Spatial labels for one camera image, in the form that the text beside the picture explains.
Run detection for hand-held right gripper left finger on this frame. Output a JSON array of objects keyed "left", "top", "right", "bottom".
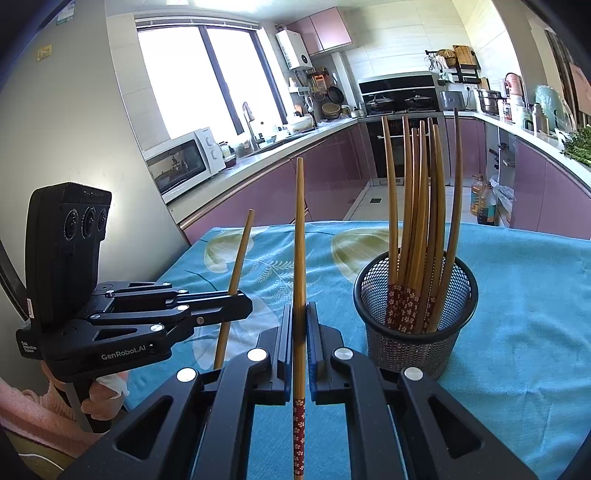
[{"left": 60, "top": 304, "right": 295, "bottom": 480}]

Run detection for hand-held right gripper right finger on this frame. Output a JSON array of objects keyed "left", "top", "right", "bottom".
[{"left": 305, "top": 302, "right": 539, "bottom": 480}]

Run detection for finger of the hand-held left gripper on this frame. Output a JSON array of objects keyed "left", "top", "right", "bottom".
[
  {"left": 88, "top": 293, "right": 254, "bottom": 347},
  {"left": 95, "top": 282, "right": 190, "bottom": 308}
]

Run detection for wooden chopstick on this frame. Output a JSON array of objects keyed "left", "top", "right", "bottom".
[
  {"left": 213, "top": 209, "right": 256, "bottom": 370},
  {"left": 292, "top": 158, "right": 308, "bottom": 476}
]

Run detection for black mesh utensil holder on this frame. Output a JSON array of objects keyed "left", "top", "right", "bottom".
[{"left": 353, "top": 250, "right": 478, "bottom": 381}]

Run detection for bunch of wooden chopsticks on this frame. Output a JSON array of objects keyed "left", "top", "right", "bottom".
[{"left": 381, "top": 108, "right": 464, "bottom": 334}]

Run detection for person's left forearm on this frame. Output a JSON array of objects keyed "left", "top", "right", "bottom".
[{"left": 0, "top": 376, "right": 93, "bottom": 457}]

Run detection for person's left hand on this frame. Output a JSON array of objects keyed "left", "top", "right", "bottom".
[{"left": 81, "top": 373, "right": 131, "bottom": 422}]

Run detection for pink kitchen base cabinet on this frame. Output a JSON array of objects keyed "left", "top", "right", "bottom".
[
  {"left": 443, "top": 108, "right": 591, "bottom": 241},
  {"left": 168, "top": 117, "right": 370, "bottom": 245}
]

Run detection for white microwave oven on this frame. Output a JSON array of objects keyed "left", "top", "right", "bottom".
[{"left": 144, "top": 128, "right": 227, "bottom": 205}]

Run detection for grey refrigerator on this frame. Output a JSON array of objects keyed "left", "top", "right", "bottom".
[{"left": 0, "top": 0, "right": 190, "bottom": 402}]

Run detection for kitchen sink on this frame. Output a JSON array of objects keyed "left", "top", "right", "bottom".
[{"left": 249, "top": 131, "right": 319, "bottom": 153}]

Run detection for steel faucet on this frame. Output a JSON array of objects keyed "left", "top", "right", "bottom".
[{"left": 242, "top": 102, "right": 262, "bottom": 151}]

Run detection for blue floral tablecloth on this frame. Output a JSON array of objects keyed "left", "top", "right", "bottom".
[{"left": 124, "top": 220, "right": 591, "bottom": 480}]

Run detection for kitchen window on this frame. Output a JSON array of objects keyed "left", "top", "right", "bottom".
[{"left": 136, "top": 23, "right": 287, "bottom": 153}]

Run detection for black integrated stove oven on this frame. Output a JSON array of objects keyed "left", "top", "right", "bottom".
[{"left": 358, "top": 73, "right": 446, "bottom": 185}]

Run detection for cooking oil bottle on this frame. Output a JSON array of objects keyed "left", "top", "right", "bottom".
[
  {"left": 478, "top": 182, "right": 499, "bottom": 224},
  {"left": 471, "top": 174, "right": 490, "bottom": 215}
]

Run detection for clear plastic bag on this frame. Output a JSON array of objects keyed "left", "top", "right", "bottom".
[{"left": 489, "top": 175, "right": 515, "bottom": 217}]

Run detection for white water heater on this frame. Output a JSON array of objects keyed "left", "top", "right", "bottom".
[{"left": 276, "top": 30, "right": 311, "bottom": 71}]

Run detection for steel stock pot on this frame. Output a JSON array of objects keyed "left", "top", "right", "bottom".
[{"left": 478, "top": 89, "right": 504, "bottom": 115}]

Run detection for leafy green vegetables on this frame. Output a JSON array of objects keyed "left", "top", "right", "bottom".
[{"left": 561, "top": 127, "right": 591, "bottom": 167}]

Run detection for mint green covered appliance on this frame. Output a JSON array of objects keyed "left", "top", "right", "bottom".
[{"left": 536, "top": 84, "right": 578, "bottom": 132}]

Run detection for pink wall cabinet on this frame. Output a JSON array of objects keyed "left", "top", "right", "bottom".
[{"left": 286, "top": 7, "right": 354, "bottom": 56}]

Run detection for black wall rack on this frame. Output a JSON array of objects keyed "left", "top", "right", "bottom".
[{"left": 425, "top": 45, "right": 482, "bottom": 84}]

